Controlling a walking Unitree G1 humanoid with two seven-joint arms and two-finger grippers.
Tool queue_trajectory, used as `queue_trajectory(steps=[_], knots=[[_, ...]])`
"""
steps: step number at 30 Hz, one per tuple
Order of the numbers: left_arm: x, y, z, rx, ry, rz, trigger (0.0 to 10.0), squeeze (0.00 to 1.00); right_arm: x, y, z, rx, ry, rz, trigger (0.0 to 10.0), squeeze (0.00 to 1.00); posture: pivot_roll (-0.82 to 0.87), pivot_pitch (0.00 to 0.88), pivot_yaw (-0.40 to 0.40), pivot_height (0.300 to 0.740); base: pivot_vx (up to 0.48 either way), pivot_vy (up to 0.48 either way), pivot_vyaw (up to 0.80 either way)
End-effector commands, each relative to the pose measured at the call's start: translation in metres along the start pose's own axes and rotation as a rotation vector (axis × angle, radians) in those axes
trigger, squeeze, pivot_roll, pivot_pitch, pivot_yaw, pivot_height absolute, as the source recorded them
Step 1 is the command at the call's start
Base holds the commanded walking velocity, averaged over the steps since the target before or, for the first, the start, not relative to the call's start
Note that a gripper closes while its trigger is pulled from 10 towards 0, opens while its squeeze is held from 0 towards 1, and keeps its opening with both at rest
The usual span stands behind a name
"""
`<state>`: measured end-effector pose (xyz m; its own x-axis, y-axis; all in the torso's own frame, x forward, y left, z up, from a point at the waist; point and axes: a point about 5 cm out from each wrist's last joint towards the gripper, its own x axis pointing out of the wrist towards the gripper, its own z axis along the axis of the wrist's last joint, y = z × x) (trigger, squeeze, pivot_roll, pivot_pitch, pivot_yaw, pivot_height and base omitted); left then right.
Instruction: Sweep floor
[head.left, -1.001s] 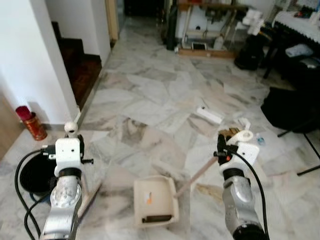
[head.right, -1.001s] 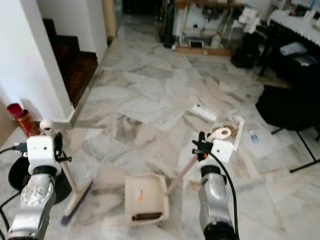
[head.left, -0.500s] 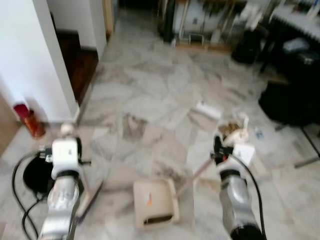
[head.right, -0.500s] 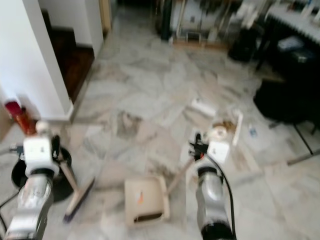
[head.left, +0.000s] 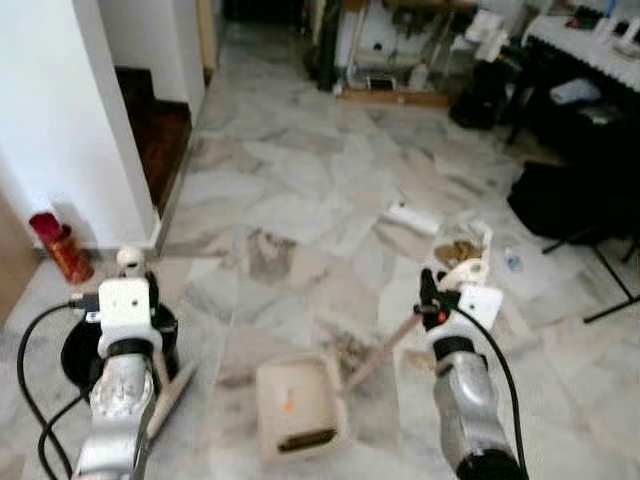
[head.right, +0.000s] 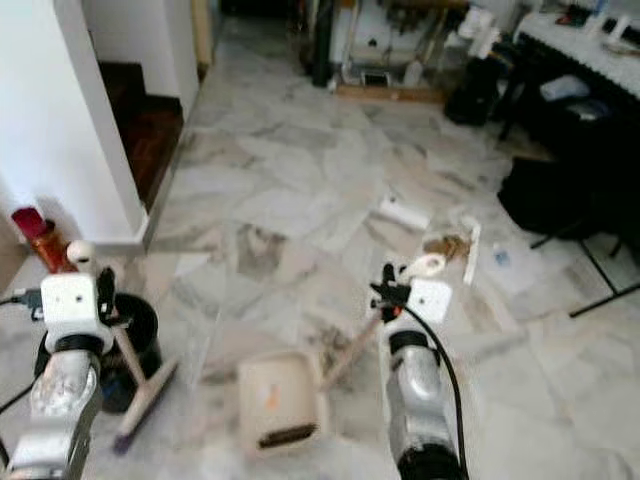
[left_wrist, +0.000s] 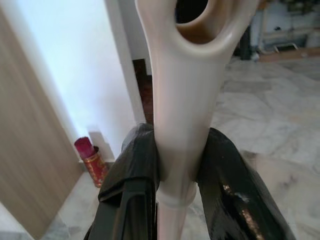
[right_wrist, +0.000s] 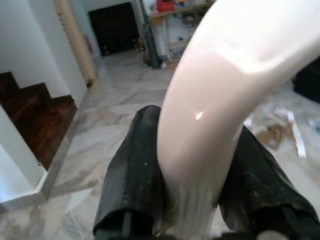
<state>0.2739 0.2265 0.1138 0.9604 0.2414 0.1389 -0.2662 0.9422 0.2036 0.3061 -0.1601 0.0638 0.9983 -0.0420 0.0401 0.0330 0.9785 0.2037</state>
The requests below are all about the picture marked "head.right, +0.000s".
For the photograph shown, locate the beige long-handled broom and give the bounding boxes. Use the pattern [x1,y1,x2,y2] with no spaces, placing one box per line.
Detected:
[66,240,180,457]

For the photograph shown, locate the beige long-handled dustpan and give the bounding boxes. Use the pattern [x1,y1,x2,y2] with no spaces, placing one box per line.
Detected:
[237,252,449,457]

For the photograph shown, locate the black plastic bucket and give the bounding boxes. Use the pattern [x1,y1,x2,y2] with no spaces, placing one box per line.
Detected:
[35,292,162,416]

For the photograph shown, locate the long white carton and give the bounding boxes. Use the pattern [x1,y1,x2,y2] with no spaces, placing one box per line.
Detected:
[378,197,431,231]

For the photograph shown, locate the brown open cardboard box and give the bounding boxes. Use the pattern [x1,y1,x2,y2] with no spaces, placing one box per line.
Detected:
[422,232,473,259]

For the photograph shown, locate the red cylindrical can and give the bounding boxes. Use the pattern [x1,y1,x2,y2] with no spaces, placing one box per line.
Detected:
[10,206,77,274]

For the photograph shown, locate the long white cardboard strip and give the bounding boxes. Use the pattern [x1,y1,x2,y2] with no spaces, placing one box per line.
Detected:
[460,215,483,286]

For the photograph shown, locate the tall wooden cabinet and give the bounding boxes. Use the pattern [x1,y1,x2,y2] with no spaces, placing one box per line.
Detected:
[0,232,29,296]

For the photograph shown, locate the dark wooden staircase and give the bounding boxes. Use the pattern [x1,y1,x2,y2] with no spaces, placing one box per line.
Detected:
[98,60,186,211]

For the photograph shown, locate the dark brown wrapper bar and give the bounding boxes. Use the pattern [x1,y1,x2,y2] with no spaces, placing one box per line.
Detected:
[257,423,316,448]

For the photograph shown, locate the long brown cardboard box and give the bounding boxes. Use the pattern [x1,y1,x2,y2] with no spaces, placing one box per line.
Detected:
[335,85,446,104]

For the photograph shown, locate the black fabric bag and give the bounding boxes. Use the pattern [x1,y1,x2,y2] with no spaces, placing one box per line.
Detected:
[498,155,640,236]

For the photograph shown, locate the black folding chair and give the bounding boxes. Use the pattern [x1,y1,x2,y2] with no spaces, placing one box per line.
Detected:
[530,215,640,319]

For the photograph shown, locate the black canister appliance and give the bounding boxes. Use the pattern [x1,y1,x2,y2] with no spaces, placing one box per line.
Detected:
[443,55,506,126]

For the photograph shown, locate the white metal rack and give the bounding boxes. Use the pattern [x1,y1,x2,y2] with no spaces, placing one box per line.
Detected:
[330,0,461,93]

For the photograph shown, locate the black rolled mat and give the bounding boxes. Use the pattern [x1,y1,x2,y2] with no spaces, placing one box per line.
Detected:
[312,5,336,89]

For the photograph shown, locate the white folded garment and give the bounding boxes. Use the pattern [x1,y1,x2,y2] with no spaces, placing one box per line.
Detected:
[540,75,593,103]

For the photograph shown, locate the white paper rolls pack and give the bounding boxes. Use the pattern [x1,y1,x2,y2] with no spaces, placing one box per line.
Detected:
[460,5,501,56]

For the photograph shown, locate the white lace tablecloth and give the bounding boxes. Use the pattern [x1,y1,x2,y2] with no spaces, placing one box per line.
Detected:
[515,10,640,96]

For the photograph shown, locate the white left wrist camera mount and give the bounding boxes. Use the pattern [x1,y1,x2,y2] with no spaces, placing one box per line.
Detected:
[40,272,106,341]

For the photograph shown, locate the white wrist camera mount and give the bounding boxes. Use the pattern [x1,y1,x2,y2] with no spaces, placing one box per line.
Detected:
[408,278,453,326]
[40,272,106,341]

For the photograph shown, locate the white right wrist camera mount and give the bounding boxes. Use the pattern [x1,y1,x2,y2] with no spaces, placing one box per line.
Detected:
[408,278,453,326]

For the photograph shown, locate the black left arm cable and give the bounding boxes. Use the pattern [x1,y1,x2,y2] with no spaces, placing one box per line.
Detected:
[0,288,51,411]

